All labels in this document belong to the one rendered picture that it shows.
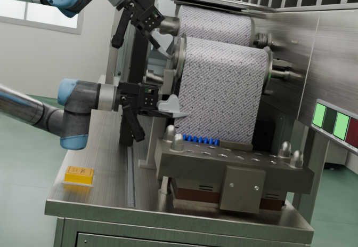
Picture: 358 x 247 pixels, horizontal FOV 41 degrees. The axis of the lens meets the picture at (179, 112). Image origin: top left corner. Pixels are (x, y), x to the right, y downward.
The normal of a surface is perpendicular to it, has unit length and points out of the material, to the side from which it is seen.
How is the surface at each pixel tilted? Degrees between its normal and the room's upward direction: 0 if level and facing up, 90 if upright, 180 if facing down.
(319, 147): 90
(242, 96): 90
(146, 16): 90
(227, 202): 90
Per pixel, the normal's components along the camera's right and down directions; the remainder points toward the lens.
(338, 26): -0.98, -0.15
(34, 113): 0.77, 0.31
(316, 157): 0.11, 0.19
